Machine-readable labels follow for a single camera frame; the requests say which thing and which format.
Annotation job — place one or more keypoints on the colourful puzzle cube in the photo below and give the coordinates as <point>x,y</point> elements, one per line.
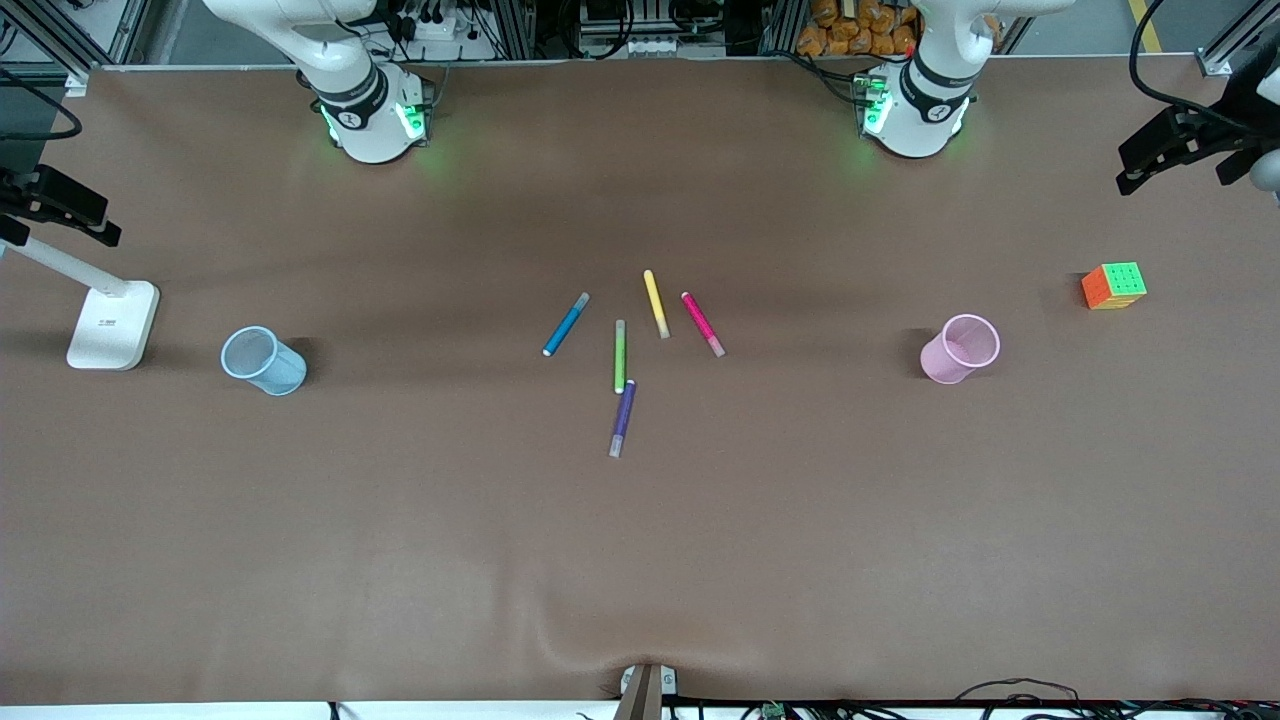
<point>1115,285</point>

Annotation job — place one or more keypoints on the green marker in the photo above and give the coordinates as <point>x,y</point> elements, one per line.
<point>620,355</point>

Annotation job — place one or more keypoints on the aluminium frame post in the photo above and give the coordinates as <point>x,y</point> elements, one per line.
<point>60,50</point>
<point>1225,45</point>

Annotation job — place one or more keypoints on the white desk lamp stand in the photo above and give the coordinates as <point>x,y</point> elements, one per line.
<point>110,335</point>

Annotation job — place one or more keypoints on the white power strip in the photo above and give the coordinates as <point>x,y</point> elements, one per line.
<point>440,28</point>
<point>655,46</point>

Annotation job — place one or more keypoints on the orange snack bags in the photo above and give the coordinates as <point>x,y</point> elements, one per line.
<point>840,35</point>

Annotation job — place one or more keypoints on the blue marker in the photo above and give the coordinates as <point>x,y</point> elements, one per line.
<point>566,325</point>

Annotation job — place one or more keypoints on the blue mesh cup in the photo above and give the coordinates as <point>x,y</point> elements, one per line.
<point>285,375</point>

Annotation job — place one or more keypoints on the purple marker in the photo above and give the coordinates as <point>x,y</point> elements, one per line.
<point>624,412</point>

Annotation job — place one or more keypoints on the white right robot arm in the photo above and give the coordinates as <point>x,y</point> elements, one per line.
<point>365,120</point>

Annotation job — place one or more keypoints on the yellow marker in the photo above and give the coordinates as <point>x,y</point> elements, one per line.
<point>655,300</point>

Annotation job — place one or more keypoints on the pink mesh cup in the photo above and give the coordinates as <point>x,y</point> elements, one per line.
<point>945,365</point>

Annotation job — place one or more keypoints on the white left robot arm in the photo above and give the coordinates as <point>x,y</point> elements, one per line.
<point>925,110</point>

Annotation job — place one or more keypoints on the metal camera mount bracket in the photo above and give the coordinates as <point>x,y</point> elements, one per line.
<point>640,695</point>

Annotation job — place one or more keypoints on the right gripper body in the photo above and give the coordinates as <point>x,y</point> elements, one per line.
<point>22,193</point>

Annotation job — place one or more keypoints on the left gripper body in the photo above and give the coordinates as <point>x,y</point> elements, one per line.
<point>1222,135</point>

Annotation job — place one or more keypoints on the pink marker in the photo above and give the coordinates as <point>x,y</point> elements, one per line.
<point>698,318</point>

